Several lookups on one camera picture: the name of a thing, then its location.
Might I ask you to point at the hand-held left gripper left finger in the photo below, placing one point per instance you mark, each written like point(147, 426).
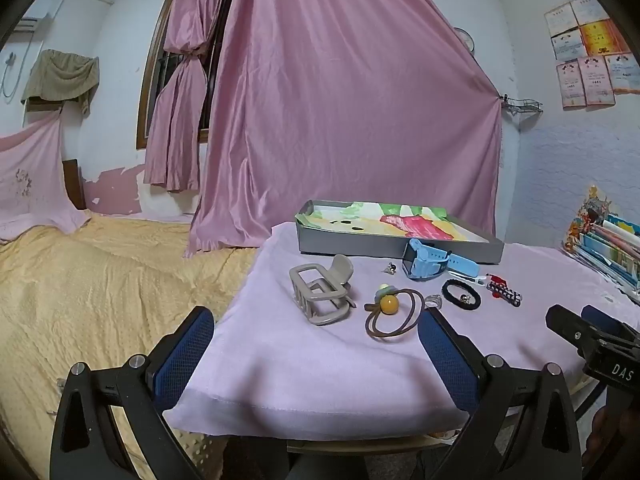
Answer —
point(180, 355)

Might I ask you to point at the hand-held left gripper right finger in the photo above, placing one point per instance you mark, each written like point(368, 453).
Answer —
point(445, 355)

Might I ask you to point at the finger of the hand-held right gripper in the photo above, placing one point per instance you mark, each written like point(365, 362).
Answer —
point(607, 317)
point(575, 332)

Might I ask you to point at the white hair clip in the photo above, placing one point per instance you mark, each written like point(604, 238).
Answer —
point(470, 279)

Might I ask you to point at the grey tray with colourful lining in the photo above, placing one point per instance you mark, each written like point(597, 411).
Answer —
point(350, 247)

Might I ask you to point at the stack of books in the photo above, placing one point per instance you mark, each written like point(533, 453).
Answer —
point(610, 255)

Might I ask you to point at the checkered hair clip red bow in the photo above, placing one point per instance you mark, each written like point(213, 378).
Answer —
point(502, 294)

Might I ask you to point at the blue wrist watch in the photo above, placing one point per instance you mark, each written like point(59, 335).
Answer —
point(425, 260)

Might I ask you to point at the small metal earring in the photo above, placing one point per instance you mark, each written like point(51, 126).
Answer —
point(392, 269)

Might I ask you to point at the yellow bedspread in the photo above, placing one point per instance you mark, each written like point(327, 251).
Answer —
point(100, 285)

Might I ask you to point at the lavender table cloth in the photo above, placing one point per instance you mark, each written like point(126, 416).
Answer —
point(300, 370)

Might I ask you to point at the beige hair claw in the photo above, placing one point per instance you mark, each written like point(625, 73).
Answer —
point(342, 270)

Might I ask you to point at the dark wooden headboard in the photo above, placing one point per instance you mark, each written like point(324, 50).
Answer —
point(72, 185)

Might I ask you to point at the pink embroidered sheet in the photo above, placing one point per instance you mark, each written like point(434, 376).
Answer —
point(30, 185)

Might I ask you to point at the tied pink curtain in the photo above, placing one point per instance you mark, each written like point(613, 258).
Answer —
point(180, 110)

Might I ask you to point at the large pink curtain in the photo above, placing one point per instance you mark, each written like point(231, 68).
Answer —
point(350, 110)

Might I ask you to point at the olive towel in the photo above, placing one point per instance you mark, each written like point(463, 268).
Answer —
point(60, 75)

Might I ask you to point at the brown window frame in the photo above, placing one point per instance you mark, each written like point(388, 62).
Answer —
point(142, 110)

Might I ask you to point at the group of wall certificates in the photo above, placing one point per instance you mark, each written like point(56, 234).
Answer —
point(590, 60)

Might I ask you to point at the white wall clock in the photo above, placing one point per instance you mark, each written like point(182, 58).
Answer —
point(467, 40)

